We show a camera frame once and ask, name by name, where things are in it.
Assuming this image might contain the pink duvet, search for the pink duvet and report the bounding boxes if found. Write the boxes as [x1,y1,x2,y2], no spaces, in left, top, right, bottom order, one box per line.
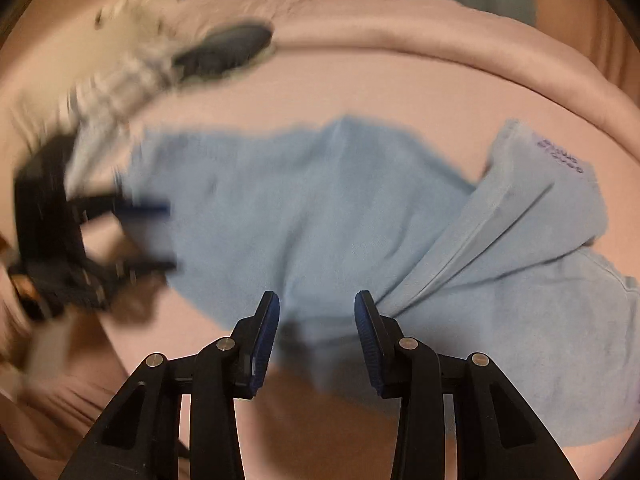
[267,0,640,131]

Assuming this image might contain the dark oval object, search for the dark oval object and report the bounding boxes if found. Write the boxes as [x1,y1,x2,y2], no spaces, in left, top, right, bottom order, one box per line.
[172,21,277,85]

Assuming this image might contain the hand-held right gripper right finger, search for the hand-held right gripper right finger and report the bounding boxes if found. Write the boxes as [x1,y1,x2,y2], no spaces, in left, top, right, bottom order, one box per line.
[354,290,581,480]

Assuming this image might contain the pink bed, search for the pink bed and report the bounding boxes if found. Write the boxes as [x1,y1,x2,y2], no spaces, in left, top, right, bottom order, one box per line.
[0,0,640,480]

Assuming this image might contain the peach curtain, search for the peach curtain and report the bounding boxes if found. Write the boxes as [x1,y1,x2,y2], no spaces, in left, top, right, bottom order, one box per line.
[535,0,632,96]

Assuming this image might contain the white checked cloth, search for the white checked cloth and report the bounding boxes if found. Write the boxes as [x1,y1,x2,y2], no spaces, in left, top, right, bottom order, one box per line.
[52,0,206,128]

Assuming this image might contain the light blue denim pants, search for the light blue denim pants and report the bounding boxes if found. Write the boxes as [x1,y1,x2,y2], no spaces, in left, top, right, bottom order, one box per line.
[117,115,640,448]

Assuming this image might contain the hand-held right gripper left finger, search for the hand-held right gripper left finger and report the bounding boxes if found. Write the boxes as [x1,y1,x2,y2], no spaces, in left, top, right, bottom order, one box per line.
[59,290,281,480]

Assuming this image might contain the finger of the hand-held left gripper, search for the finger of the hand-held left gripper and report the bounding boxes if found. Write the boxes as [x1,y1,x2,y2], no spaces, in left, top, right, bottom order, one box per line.
[84,255,179,288]
[75,195,171,222]

